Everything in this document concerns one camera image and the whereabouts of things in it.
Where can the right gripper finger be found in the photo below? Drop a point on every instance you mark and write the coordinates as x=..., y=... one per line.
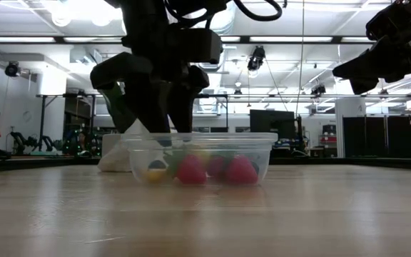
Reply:
x=366, y=85
x=366, y=64

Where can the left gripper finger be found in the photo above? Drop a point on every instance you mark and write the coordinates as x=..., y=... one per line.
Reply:
x=152, y=107
x=182, y=114

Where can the red strawberry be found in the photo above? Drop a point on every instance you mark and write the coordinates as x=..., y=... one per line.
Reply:
x=191, y=170
x=241, y=171

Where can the small elongated yellow fruit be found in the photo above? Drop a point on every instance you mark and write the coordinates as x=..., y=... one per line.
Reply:
x=155, y=175

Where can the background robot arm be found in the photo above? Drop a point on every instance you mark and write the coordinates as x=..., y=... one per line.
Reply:
x=20, y=141

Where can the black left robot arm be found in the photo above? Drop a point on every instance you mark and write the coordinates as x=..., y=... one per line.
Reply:
x=148, y=14

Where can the clear plastic tupperware container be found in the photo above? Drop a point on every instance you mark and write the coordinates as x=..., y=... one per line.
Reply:
x=262, y=142

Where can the black partition cabinets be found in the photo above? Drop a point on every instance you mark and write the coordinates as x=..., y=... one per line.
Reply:
x=387, y=135

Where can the shelf with red bins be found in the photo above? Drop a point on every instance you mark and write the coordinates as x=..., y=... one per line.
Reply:
x=328, y=139

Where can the white cloth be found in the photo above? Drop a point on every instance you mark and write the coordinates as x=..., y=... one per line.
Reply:
x=116, y=164

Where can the black monitor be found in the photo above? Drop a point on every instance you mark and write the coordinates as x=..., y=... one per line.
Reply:
x=271, y=125

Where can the black hanging camera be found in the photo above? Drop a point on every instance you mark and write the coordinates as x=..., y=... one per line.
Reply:
x=257, y=57
x=318, y=89

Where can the black background table frame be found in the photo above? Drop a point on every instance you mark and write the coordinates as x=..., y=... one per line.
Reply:
x=42, y=114

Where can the black mounted camera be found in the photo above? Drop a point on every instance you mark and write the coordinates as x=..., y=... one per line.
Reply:
x=12, y=69

